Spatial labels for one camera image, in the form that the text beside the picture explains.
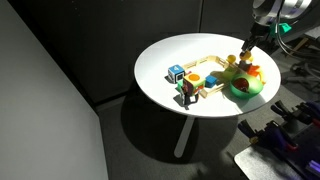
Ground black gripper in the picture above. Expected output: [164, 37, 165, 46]
[240, 22, 272, 55]

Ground yellow orange toy apple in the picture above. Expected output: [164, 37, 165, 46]
[239, 50, 253, 62]

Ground grey cube block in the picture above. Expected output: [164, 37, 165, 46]
[238, 60, 251, 73]

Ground orange cube block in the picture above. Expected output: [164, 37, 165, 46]
[248, 64, 261, 78]

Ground yellow toy banana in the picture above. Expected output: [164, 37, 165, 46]
[255, 68, 267, 86]

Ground light green cube block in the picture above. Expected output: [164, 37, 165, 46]
[222, 67, 237, 81]

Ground green plastic bowl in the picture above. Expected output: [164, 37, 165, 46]
[229, 73, 264, 100]

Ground blue cube block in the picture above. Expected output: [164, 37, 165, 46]
[204, 75, 218, 89]

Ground wooden tray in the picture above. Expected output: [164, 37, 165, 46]
[181, 54, 240, 99]

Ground multicolour shape sorter cube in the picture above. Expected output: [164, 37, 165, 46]
[182, 72, 206, 98]

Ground blue number four block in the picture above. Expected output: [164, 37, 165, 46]
[167, 64, 186, 83]

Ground purple clamp red tips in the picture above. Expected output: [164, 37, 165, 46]
[270, 99, 320, 126]

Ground small green flat block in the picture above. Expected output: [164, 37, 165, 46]
[176, 79, 185, 93]

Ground purple clamp orange tips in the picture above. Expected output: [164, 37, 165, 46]
[237, 119, 300, 152]

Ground white table leg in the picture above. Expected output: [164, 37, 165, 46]
[173, 115, 195, 159]

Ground black workbench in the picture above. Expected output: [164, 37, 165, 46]
[233, 99, 320, 180]

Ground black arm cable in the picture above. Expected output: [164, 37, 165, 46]
[275, 0, 303, 59]

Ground black floor cables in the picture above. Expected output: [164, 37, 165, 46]
[278, 49, 320, 96]

